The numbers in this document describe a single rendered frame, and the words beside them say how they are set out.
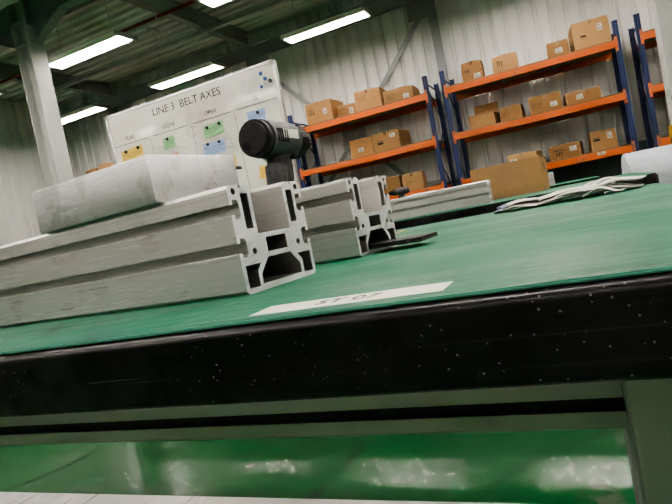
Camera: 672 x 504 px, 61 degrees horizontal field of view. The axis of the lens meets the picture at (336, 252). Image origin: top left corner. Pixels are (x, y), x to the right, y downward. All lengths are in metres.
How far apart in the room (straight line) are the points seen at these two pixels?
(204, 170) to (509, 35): 10.96
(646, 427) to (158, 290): 0.37
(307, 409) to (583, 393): 0.18
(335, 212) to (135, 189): 0.21
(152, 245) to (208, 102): 3.69
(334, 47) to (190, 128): 8.25
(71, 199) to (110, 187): 0.05
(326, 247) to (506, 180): 2.04
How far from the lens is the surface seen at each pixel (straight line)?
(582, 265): 0.29
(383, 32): 11.98
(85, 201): 0.55
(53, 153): 9.34
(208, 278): 0.46
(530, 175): 2.59
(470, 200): 2.18
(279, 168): 0.89
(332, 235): 0.61
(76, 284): 0.58
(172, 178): 0.50
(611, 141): 10.13
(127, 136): 4.61
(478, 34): 11.50
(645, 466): 0.34
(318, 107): 11.19
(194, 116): 4.23
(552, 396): 0.36
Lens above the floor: 0.82
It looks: 3 degrees down
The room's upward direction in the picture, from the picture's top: 11 degrees counter-clockwise
